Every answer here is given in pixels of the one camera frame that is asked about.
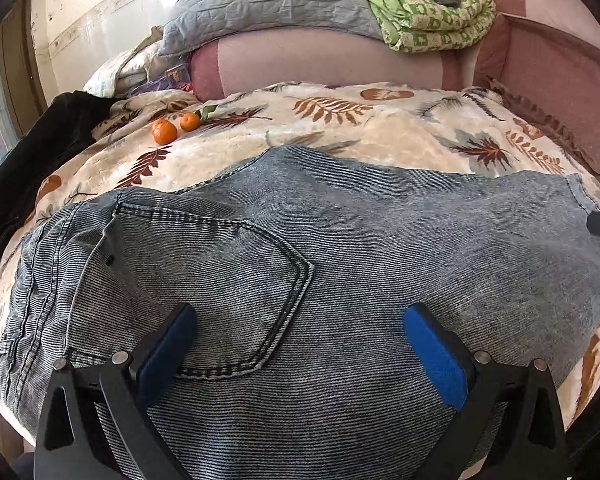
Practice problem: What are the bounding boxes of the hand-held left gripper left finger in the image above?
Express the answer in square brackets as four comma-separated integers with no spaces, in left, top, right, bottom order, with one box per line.
[32,303,197,480]

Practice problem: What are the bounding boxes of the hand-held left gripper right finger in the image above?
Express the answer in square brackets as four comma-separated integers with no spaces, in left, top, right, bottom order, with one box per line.
[403,303,570,480]

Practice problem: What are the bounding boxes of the blue denim pants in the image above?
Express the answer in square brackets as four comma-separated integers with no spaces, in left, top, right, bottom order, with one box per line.
[0,145,600,480]

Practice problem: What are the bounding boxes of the pink sofa backrest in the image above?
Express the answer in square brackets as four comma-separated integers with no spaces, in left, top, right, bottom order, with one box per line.
[457,0,600,181]

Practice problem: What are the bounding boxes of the leaf print blanket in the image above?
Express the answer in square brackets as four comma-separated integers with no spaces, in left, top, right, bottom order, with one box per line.
[0,81,600,431]

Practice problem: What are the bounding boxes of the black garment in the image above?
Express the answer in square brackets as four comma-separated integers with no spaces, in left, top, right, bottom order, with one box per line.
[0,91,113,286]

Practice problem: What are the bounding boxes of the green patterned quilt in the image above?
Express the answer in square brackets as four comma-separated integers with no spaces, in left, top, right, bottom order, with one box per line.
[331,0,497,52]

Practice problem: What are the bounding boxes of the purple printed packet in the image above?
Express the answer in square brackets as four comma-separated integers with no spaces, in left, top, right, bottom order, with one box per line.
[164,65,193,92]

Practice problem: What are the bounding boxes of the white bedding pile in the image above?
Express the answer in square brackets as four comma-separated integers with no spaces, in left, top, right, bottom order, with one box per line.
[82,27,191,98]

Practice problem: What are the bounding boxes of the pink bolster cushion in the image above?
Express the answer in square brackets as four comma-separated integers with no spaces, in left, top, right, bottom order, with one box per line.
[187,25,511,102]

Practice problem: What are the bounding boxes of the wooden framed window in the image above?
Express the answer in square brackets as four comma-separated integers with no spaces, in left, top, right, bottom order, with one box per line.
[0,0,48,181]

